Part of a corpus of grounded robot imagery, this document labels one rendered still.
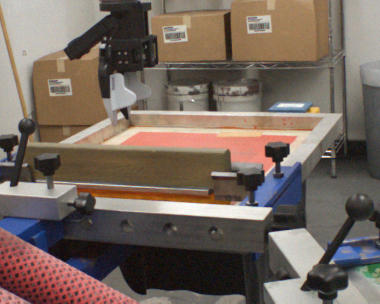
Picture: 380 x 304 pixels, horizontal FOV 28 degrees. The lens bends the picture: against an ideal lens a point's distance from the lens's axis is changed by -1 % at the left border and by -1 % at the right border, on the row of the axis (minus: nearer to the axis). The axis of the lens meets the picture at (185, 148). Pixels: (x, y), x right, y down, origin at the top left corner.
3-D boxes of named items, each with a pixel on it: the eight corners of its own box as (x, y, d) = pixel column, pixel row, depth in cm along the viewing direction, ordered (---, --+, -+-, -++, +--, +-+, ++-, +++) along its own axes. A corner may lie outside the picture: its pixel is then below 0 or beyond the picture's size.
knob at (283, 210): (266, 244, 112) (265, 195, 110) (305, 247, 110) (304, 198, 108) (252, 265, 106) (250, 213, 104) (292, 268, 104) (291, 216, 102)
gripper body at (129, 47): (142, 75, 131) (137, 3, 128) (96, 75, 134) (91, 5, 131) (159, 67, 138) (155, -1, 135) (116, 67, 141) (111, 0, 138)
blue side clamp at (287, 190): (275, 196, 145) (274, 160, 143) (302, 198, 143) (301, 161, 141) (224, 259, 118) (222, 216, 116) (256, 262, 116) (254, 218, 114)
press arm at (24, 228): (31, 234, 119) (27, 204, 118) (65, 237, 117) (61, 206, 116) (-37, 280, 104) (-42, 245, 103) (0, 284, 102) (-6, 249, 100)
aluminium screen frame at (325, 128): (124, 123, 208) (122, 110, 207) (343, 128, 186) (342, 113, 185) (-65, 227, 137) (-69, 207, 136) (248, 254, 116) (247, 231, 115)
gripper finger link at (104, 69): (105, 98, 132) (106, 46, 131) (98, 98, 133) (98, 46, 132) (118, 98, 136) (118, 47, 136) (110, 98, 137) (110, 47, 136)
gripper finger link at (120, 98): (132, 127, 132) (133, 72, 131) (101, 126, 134) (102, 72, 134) (140, 126, 135) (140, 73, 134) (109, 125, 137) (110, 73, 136)
